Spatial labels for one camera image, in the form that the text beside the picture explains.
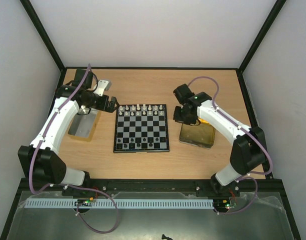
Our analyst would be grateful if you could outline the gold tin with black pieces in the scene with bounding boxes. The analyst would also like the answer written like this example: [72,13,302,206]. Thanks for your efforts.
[179,122,216,149]

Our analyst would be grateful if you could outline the silver gold tin lid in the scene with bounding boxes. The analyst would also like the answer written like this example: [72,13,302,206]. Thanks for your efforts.
[67,106,101,142]

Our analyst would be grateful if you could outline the black silver chess board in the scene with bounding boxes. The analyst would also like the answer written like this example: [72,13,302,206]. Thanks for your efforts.
[113,104,170,154]

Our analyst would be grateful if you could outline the black rook piece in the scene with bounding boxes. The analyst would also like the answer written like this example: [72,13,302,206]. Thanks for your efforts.
[116,143,123,149]

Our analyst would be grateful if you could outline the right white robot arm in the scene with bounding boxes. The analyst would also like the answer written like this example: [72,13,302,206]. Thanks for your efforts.
[173,84,267,196]

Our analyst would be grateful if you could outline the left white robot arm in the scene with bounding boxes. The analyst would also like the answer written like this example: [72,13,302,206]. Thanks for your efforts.
[17,66,119,195]

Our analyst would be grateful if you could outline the fallen black chess piece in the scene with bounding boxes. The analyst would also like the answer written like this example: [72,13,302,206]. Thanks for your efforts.
[161,234,173,240]

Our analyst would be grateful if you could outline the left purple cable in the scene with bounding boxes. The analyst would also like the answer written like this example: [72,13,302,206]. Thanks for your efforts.
[28,63,119,234]

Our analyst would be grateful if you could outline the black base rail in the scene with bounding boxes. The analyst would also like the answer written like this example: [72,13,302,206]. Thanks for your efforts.
[17,178,286,198]

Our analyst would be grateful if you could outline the white slotted cable duct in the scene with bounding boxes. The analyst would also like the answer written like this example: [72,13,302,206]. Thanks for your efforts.
[24,198,214,210]

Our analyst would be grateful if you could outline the black aluminium frame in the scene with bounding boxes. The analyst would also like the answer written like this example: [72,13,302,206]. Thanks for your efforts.
[0,0,302,240]

